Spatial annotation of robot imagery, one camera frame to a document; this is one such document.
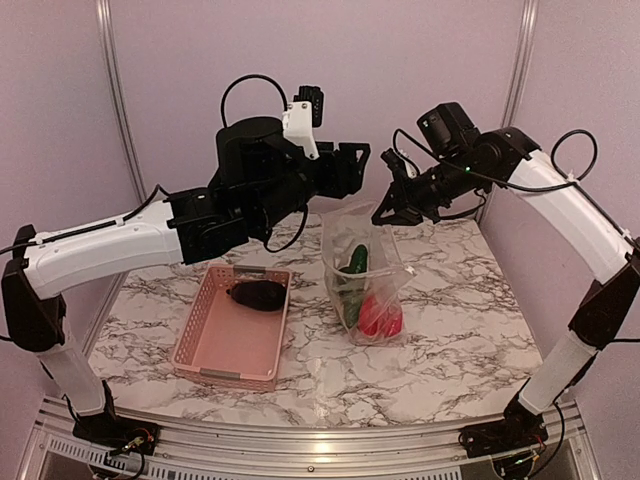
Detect aluminium corner post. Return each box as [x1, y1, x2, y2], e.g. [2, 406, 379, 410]
[487, 1, 541, 127]
[96, 0, 147, 202]

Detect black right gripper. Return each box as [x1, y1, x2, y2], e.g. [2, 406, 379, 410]
[371, 149, 488, 225]

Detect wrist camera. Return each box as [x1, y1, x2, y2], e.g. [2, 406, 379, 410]
[282, 85, 324, 160]
[381, 148, 419, 179]

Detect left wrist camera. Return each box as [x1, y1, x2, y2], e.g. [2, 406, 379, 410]
[282, 85, 324, 160]

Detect dark purple toy eggplant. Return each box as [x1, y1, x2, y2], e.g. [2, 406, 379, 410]
[226, 280, 287, 312]

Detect green toy cucumber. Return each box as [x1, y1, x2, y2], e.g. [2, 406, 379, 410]
[338, 244, 369, 329]

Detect right aluminium corner post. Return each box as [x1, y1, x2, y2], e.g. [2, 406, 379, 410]
[487, 1, 541, 127]

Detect pink perforated plastic basket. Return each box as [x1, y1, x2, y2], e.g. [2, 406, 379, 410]
[171, 264, 292, 392]

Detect red toy tomato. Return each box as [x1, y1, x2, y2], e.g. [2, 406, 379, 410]
[357, 296, 403, 338]

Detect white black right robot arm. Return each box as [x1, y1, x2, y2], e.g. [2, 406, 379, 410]
[372, 102, 639, 448]

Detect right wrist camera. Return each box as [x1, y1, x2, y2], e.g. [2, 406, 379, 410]
[381, 148, 419, 179]

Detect aluminium front frame rail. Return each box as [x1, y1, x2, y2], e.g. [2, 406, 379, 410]
[19, 394, 601, 480]

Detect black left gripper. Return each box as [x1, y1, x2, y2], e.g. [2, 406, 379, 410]
[251, 141, 372, 233]

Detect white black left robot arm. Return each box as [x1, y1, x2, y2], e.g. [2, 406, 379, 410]
[1, 116, 371, 445]

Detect clear zip top bag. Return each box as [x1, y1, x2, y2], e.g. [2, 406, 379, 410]
[321, 201, 415, 346]

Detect left aluminium corner post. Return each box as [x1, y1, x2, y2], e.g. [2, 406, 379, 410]
[96, 0, 147, 202]

